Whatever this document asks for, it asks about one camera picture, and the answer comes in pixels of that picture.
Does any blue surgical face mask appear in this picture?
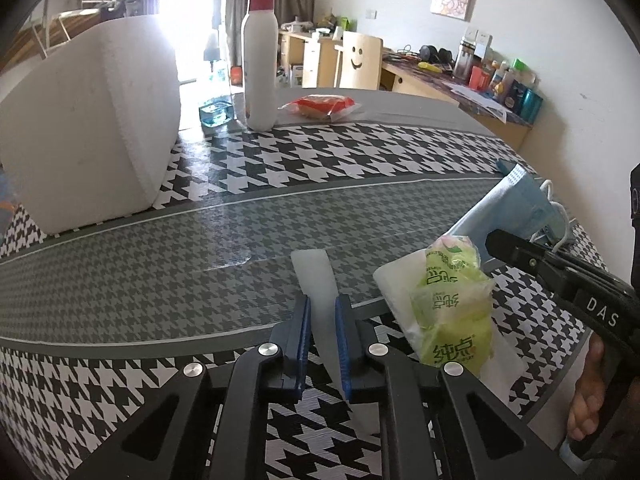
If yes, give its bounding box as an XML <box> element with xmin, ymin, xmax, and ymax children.
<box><xmin>446</xmin><ymin>164</ymin><xmax>573</xmax><ymax>263</ymax></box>

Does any green tissue pack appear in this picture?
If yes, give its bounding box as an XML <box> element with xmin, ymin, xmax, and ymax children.
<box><xmin>372</xmin><ymin>234</ymin><xmax>528</xmax><ymax>409</ymax></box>

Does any person's right hand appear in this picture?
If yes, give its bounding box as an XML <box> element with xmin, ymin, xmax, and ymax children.
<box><xmin>566</xmin><ymin>333</ymin><xmax>606</xmax><ymax>441</ymax></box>

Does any steel thermos bottle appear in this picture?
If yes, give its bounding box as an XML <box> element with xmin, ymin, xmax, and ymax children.
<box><xmin>452</xmin><ymin>40</ymin><xmax>475</xmax><ymax>82</ymax></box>

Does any houndstooth tablecloth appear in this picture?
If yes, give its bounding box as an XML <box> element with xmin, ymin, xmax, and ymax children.
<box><xmin>0</xmin><ymin>86</ymin><xmax>609</xmax><ymax>480</ymax></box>

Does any red snack packet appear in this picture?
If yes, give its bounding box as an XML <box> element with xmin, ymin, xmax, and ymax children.
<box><xmin>279</xmin><ymin>94</ymin><xmax>361</xmax><ymax>122</ymax></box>

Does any blue spray bottle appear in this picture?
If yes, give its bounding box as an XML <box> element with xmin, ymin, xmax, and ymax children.
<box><xmin>198</xmin><ymin>98</ymin><xmax>234</xmax><ymax>128</ymax></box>

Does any wooden smiley face chair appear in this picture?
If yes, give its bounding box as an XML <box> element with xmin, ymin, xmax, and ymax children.
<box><xmin>334</xmin><ymin>32</ymin><xmax>383</xmax><ymax>91</ymax></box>

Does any wooden desk with drawers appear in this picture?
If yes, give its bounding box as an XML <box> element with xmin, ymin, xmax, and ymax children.
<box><xmin>280</xmin><ymin>32</ymin><xmax>532</xmax><ymax>150</ymax></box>

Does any white styrofoam box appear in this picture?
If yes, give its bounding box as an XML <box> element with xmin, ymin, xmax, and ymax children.
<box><xmin>1</xmin><ymin>15</ymin><xmax>181</xmax><ymax>234</ymax></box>

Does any white red pump lotion bottle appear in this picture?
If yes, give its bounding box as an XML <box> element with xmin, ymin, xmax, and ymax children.
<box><xmin>241</xmin><ymin>0</ymin><xmax>279</xmax><ymax>131</ymax></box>

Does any metal bunk bed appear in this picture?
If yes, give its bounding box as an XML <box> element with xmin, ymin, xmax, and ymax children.
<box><xmin>1</xmin><ymin>0</ymin><xmax>128</xmax><ymax>72</ymax></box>

